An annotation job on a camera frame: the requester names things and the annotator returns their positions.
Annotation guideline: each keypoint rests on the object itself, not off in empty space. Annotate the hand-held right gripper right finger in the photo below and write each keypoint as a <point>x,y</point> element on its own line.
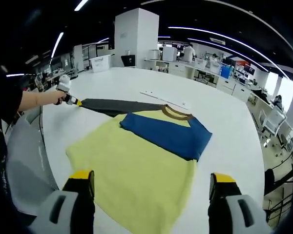
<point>234,212</point>

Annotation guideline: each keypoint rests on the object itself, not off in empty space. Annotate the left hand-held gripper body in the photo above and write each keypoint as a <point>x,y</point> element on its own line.
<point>64,86</point>

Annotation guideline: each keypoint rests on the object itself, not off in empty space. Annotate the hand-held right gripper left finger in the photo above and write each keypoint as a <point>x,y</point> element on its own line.
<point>63,212</point>

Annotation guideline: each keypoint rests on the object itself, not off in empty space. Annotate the yellow blue black garment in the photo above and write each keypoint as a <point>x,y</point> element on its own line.
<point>141,175</point>

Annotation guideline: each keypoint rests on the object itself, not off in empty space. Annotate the white template strip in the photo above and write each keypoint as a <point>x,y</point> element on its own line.
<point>166,100</point>

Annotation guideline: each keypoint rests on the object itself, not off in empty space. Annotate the person's left hand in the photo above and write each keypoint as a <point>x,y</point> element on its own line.
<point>58,100</point>

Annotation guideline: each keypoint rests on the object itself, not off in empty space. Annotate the white storage bin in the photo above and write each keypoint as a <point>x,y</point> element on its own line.
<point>100,64</point>

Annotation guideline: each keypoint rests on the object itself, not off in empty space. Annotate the light grey mesh chair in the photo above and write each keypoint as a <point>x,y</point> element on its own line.
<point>27,170</point>

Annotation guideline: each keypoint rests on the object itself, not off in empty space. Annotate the black tripod stand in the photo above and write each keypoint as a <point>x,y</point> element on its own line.
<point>283,179</point>

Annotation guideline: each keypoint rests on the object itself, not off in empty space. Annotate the black bin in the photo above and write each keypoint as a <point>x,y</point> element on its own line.
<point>128,61</point>

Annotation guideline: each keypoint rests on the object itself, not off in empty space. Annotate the person's black printed shirt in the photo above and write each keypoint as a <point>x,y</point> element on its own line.
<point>0,151</point>

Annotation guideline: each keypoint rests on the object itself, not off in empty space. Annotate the white round appliance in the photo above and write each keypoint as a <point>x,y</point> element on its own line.
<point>153,54</point>

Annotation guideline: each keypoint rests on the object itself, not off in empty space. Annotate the white box appliance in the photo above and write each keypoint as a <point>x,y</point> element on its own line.
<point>169,54</point>

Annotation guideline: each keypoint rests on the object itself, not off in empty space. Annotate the long white counter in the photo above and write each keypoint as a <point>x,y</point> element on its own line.
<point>185,68</point>

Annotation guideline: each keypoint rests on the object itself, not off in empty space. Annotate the dark clothes pile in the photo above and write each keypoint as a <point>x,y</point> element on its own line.
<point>260,95</point>

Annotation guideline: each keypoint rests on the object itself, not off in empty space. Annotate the white storage crate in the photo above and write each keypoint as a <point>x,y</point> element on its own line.
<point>200,63</point>

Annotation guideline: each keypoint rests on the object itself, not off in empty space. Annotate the blue box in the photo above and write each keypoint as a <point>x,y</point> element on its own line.
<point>225,72</point>

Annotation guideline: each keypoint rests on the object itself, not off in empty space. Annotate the ceiling air vent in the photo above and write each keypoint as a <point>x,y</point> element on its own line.
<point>217,40</point>

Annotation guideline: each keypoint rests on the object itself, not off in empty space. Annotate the red blue wall display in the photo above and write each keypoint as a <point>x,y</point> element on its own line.
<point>244,66</point>

